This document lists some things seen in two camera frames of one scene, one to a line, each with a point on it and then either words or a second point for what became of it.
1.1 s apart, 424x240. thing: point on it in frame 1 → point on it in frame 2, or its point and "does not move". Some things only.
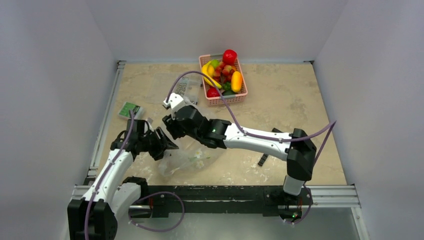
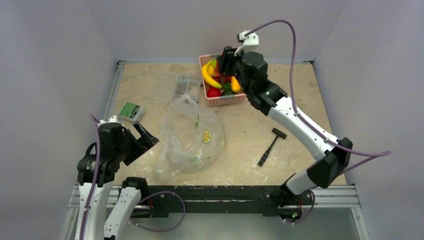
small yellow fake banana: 204,70 does not move
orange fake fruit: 236,81 does not move
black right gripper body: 177,125 → 228,60
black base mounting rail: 170,201 does not move
